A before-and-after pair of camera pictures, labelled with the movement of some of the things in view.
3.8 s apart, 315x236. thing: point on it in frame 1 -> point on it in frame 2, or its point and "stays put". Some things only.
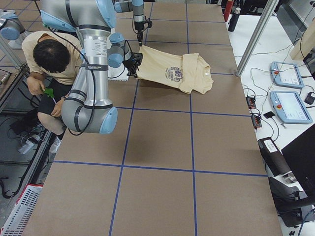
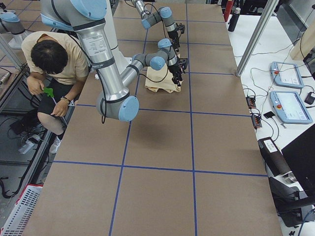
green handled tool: (50, 93) stays put
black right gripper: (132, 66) -> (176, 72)
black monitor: (300, 154) stays put
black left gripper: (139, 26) -> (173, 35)
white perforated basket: (17, 222) stays put
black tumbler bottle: (234, 21) stays put
